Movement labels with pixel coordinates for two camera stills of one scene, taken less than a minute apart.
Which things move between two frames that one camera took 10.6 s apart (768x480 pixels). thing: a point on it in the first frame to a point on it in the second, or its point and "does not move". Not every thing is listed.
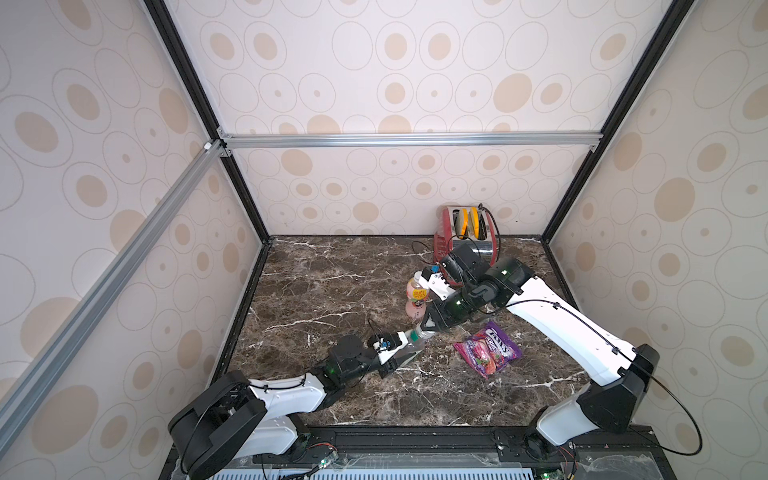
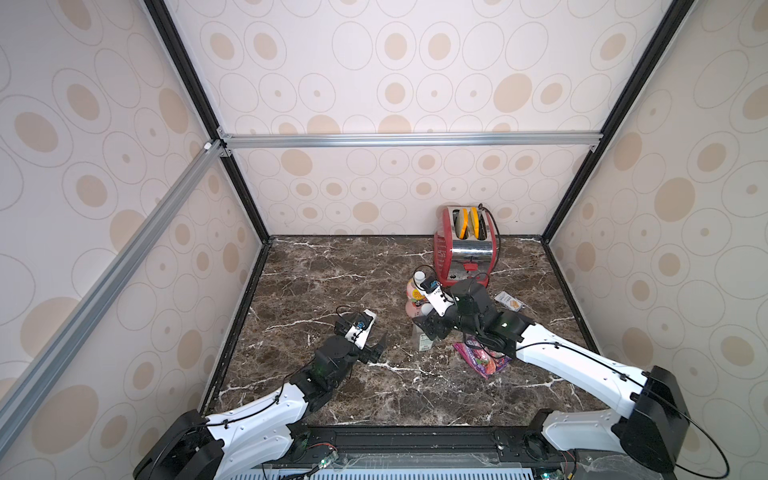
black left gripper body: [385, 369] to [362, 354]
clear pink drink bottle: [417, 294] does not move
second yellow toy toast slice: [473, 221] does not move
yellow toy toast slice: [461, 223] does not move
